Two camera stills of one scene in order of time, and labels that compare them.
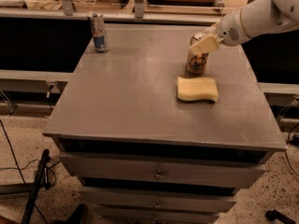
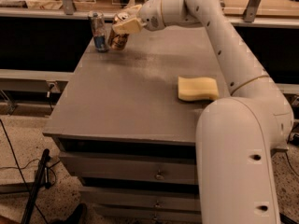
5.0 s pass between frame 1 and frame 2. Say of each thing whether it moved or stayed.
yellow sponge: stayed
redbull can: stayed
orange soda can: moved
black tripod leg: stayed
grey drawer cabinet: stayed
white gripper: moved
